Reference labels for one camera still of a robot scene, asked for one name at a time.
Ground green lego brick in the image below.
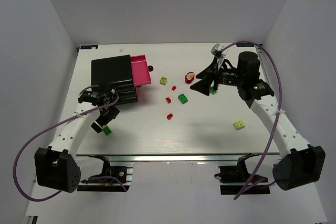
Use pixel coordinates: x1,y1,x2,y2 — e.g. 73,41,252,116
102,125,112,136

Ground green small square lego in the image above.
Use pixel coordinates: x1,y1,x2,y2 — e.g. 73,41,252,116
210,86,218,95

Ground red flower lego cylinder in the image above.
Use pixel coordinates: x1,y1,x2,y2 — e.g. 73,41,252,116
184,71,195,84

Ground lime square lego brick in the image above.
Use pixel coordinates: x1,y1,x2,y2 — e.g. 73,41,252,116
160,77,167,85

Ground pink top drawer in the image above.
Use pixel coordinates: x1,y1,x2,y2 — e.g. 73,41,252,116
130,55,151,87

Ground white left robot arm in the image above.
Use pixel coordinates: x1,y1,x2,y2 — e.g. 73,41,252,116
34,83,120,193

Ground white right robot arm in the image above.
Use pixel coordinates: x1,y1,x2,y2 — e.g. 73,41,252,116
90,51,326,194

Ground green curved four-stud lego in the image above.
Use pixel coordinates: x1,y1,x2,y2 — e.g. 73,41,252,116
178,93,188,104

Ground black drawer cabinet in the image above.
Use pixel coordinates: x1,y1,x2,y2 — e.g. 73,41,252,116
91,55,138,105

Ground blue table label right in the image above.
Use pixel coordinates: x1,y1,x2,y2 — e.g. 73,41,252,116
236,42,255,47

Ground blue table label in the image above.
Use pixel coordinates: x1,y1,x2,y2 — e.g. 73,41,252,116
236,42,255,47
80,45,98,50

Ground blue table label left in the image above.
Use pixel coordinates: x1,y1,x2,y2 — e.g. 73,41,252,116
80,45,98,50

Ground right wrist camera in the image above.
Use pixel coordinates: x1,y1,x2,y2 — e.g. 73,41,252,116
211,43,227,60

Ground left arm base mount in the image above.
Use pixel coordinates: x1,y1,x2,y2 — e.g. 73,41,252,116
76,155,133,193

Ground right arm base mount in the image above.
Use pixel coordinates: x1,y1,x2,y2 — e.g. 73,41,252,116
214,153,270,195

